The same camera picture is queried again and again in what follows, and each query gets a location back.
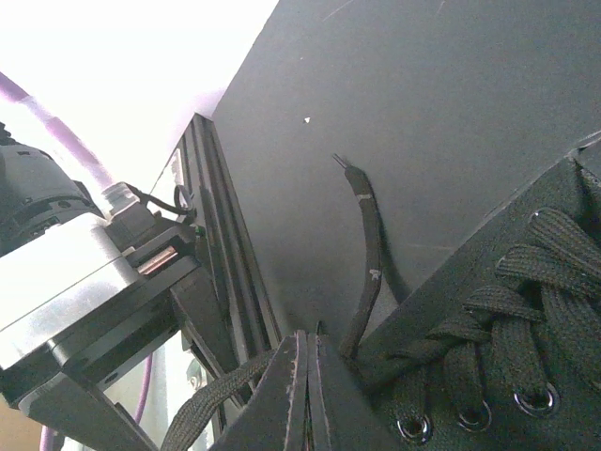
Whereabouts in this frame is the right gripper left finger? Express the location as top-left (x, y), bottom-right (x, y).
top-left (211, 331), bottom-right (308, 451)

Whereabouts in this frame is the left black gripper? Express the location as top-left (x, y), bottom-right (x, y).
top-left (1, 262), bottom-right (239, 450)

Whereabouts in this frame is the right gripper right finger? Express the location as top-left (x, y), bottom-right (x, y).
top-left (307, 334), bottom-right (400, 451)

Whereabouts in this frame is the black sneaker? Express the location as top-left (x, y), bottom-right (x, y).
top-left (358, 144), bottom-right (600, 450)

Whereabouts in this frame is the black shoelace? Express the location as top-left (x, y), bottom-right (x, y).
top-left (159, 152), bottom-right (601, 451)

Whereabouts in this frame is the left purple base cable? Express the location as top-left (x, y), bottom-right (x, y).
top-left (39, 351), bottom-right (156, 451)

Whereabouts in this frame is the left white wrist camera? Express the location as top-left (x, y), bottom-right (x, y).
top-left (1, 182), bottom-right (195, 375)

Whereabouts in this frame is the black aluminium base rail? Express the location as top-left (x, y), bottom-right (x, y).
top-left (170, 114), bottom-right (281, 363)

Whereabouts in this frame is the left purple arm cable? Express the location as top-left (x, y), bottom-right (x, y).
top-left (0, 70), bottom-right (116, 189)

